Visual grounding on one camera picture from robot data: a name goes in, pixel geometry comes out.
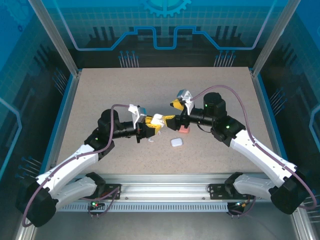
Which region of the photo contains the white earbud charging case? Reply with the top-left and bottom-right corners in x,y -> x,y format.
151,113 -> 168,128
170,137 -> 184,148

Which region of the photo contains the long aluminium base rail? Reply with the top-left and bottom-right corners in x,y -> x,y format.
32,172 -> 300,202

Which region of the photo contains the aluminium side rail blue strip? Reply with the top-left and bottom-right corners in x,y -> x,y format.
41,72 -> 81,182
249,71 -> 296,183

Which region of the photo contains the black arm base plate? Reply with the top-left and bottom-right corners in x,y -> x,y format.
208,183 -> 253,201
99,183 -> 123,201

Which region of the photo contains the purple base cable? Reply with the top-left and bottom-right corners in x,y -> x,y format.
228,194 -> 257,219
87,187 -> 123,219

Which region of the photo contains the white slotted cable duct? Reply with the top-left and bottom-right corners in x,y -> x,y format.
58,202 -> 230,213

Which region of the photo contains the aluminium frame post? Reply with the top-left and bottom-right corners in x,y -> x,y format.
251,0 -> 302,77
27,0 -> 82,77

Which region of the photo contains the aluminium frame rail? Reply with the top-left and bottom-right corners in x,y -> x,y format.
289,211 -> 317,240

